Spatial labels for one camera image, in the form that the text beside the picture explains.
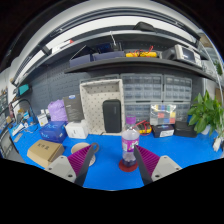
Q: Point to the grey drawer cabinet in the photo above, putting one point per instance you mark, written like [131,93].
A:
[178,90]
[140,90]

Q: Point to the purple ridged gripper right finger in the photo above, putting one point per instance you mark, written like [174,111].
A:
[153,167]

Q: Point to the red round coaster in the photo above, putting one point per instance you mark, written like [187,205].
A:
[128,166]

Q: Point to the brown cardboard box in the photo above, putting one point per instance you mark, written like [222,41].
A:
[45,152]

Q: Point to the dark grey flat box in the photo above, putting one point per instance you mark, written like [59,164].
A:
[73,108]

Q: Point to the dark grey wall shelf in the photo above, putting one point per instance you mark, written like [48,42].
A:
[131,64]

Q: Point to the black rectangular speaker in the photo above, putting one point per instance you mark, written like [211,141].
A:
[112,115]

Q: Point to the green potted plant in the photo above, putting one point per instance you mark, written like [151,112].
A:
[206,111]

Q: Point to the blue product box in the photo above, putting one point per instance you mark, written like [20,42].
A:
[54,131]

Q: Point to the grey drawer cabinet left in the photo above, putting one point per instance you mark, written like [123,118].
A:
[140,90]

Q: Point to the yellow multimeter with red leads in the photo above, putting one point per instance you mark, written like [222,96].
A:
[144,127]

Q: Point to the clear plastic bottle purple label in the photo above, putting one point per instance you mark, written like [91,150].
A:
[130,138]

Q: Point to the dark blue case on shelf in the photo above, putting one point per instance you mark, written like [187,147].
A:
[102,52]

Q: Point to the beige patterned ceramic mug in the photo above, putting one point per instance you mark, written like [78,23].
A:
[80,146]

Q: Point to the white small box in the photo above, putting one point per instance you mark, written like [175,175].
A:
[78,130]

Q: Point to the yellow tool on shelf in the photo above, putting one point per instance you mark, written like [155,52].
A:
[142,53]

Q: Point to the blue table mat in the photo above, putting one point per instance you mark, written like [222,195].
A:
[105,174]

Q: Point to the clear box of coloured parts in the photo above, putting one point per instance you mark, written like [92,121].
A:
[162,114]

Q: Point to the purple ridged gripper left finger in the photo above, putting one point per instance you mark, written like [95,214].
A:
[74,168]

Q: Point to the white oscilloscope on shelf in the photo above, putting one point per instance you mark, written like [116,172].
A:
[186,55]

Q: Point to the black box white label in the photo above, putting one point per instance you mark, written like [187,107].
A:
[165,130]

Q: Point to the black flat case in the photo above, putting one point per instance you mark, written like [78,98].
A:
[184,129]

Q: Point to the grey drawer cabinet right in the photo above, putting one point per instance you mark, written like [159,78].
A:
[178,90]

